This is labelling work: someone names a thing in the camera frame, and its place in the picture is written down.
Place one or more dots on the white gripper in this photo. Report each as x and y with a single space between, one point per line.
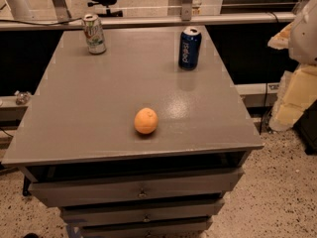
305 37

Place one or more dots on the orange fruit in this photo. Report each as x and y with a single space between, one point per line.
146 121

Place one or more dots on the blue pepsi can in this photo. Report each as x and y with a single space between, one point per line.
189 47

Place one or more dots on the green 7up can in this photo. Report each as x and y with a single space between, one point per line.
94 34

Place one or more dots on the grey drawer cabinet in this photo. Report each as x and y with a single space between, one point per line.
80 122

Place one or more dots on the grey bottom drawer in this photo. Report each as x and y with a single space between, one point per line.
147 230

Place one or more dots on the grey drawer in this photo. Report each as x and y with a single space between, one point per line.
143 212
147 230
121 189

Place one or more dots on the grey middle drawer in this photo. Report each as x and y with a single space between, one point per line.
143 212

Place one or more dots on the grey top drawer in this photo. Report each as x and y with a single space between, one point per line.
121 189

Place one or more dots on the small shiny crumpled object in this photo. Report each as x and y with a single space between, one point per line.
22 98

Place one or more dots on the grey metal rail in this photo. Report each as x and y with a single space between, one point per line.
147 22

